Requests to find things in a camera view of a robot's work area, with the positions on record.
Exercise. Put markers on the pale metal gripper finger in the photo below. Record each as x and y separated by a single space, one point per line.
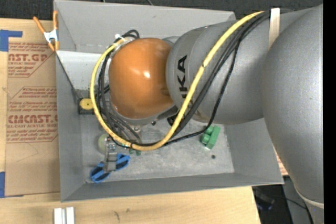
110 158

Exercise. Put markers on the green toy brick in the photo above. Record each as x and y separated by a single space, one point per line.
210 137

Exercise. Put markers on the brown cardboard board, red print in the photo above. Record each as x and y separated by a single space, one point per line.
31 160

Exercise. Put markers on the pale green ball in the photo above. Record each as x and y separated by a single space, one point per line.
102 142

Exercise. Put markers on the grey metal bin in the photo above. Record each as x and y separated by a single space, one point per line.
162 162

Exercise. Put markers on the dark block with yellow disc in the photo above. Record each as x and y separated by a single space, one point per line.
86 104

